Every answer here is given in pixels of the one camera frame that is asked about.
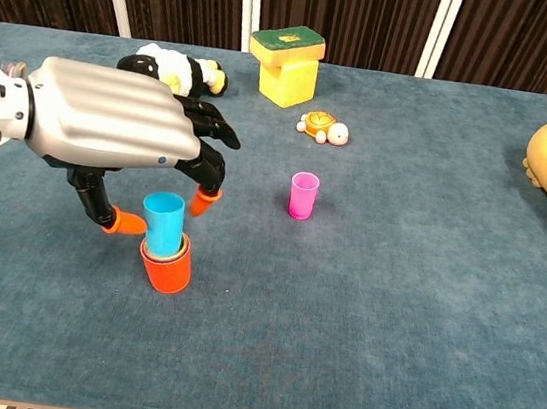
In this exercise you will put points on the blue plastic cup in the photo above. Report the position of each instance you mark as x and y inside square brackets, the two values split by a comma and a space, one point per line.
[162, 225]

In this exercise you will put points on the teal table cloth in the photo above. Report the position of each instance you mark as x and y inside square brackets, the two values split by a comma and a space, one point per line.
[338, 324]

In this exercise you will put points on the yellow foam block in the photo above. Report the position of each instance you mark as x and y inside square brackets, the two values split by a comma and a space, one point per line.
[294, 86]

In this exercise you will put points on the orange plastic cup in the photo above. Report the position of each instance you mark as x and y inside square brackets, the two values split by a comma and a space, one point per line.
[165, 276]

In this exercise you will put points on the dark brown pleated curtain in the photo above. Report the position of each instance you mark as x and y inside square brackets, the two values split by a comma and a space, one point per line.
[349, 13]

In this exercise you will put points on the black white plush toy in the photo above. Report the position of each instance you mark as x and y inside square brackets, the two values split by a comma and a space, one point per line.
[195, 70]

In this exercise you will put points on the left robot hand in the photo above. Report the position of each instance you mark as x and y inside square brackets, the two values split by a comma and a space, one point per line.
[113, 118]

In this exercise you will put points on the pink plastic cup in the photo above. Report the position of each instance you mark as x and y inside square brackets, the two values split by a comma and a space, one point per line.
[302, 201]

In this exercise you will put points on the orange turtle toy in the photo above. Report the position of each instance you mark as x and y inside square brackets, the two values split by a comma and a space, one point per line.
[321, 126]

